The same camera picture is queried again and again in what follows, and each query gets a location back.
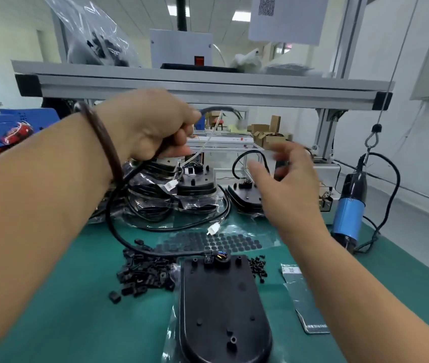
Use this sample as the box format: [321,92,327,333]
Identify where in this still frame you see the clear bag of black parts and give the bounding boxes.
[42,0,142,68]

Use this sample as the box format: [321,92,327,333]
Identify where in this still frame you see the aluminium shelf frame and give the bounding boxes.
[11,0,395,164]

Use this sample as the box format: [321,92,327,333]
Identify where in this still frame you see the black vertical pole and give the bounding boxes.
[175,0,189,33]

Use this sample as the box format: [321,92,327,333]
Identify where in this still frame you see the black oval plastic housing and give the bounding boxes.
[178,255,274,363]

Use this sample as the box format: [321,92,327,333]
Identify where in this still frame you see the green table mat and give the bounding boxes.
[0,206,429,363]

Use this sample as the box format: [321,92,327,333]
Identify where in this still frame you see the brown cardboard boxes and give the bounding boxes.
[250,115,294,150]

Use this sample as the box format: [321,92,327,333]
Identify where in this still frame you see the crumpled white plastic bag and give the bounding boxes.
[231,48,263,74]

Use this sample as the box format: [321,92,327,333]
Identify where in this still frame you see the person's right forearm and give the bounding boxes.
[278,222,429,363]

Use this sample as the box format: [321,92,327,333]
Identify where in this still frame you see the black cable with white connector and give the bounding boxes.
[124,184,232,237]

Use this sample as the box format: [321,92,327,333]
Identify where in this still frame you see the white metal device box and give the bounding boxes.
[312,162,342,214]

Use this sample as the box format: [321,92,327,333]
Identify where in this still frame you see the sheet of black round pads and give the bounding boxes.
[154,230,264,257]

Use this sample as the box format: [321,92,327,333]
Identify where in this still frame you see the black screwdriver power cable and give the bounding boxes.
[354,151,401,255]

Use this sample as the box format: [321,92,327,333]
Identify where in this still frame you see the flat clear plastic bag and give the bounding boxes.
[262,63,325,77]

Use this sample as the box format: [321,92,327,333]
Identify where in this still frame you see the person's right hand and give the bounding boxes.
[247,141,331,239]

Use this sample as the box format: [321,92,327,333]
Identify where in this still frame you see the white printed paper sheet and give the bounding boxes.
[248,0,331,46]

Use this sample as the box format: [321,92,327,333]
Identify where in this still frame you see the grey box with red switch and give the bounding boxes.
[149,28,213,69]

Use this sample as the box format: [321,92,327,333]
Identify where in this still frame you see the blue electric screwdriver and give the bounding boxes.
[330,155,369,254]

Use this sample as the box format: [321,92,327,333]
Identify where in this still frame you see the person's left forearm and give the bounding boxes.
[0,106,124,363]

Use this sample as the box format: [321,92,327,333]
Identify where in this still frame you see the brown cord bracelet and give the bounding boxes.
[73,101,125,185]

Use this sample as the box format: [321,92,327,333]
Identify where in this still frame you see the black housing with looped cable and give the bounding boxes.
[225,149,275,217]

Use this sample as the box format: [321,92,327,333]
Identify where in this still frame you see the grey label strip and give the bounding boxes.
[280,263,331,335]

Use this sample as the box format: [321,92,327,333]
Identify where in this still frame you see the pile of small black screws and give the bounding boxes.
[247,255,269,284]

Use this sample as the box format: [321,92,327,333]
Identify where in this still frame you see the stack of bagged black housings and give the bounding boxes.
[123,156,231,224]

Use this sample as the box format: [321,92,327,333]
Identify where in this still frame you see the thin suspension wire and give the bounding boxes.
[376,0,421,127]

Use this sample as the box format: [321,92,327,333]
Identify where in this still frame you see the black cable harness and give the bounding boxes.
[105,105,244,266]

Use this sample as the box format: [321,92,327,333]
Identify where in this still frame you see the pile of black plastic clips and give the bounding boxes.
[108,238,178,305]

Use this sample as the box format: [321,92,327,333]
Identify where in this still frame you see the person's left hand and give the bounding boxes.
[97,88,202,164]

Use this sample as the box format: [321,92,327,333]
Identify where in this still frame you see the metal hanging hook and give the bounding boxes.
[364,123,383,151]

